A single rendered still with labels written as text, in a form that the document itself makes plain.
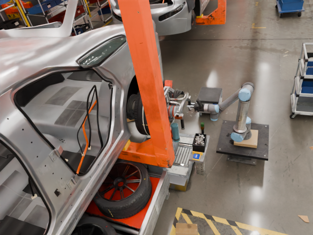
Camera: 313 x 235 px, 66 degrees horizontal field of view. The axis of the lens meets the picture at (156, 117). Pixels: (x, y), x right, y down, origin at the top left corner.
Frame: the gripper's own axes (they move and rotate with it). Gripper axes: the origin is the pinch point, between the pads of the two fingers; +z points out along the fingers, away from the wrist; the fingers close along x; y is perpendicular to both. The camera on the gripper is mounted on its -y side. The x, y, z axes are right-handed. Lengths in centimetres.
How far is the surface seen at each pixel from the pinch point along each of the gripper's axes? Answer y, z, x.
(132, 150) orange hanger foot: 15, 46, -73
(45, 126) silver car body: -14, 152, -81
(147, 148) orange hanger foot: 6, 26, -74
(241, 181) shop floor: 83, -71, -38
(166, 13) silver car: -39, 95, 222
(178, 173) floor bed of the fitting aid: 75, 7, -49
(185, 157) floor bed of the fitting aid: 77, 4, -20
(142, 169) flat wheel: 32, 34, -84
